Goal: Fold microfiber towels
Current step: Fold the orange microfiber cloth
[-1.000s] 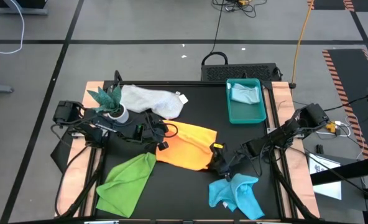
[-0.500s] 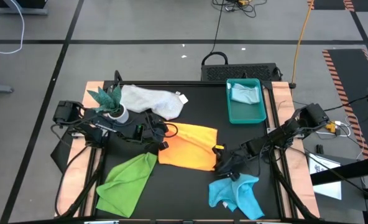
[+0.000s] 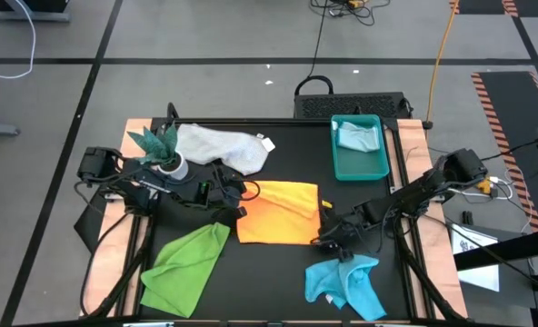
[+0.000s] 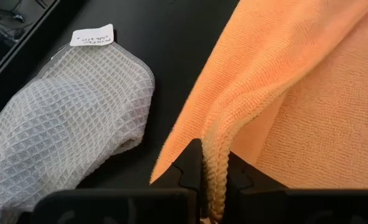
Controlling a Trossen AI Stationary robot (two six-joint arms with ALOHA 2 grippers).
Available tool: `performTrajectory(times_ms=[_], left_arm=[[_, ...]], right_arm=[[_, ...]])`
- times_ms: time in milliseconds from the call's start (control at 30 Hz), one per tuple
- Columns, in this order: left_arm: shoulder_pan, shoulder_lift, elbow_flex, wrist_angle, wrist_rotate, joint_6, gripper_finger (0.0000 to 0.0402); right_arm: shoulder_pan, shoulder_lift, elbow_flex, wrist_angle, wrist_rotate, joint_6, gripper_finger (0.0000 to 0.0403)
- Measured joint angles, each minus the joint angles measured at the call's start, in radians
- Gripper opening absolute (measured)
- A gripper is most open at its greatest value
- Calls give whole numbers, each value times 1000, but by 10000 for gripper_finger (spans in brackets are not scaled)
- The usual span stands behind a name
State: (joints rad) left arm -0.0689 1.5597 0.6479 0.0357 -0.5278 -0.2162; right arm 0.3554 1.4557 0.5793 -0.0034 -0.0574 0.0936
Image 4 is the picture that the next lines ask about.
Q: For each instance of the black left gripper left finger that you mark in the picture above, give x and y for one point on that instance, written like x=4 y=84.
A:
x=187 y=168

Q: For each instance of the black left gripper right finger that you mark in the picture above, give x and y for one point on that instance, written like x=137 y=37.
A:
x=246 y=177

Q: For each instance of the orange microfiber towel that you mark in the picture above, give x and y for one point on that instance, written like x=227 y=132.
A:
x=296 y=93

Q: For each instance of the grey waffle weave towel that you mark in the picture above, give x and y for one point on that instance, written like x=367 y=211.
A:
x=62 y=124

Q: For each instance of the black table frame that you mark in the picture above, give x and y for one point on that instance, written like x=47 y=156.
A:
x=16 y=53

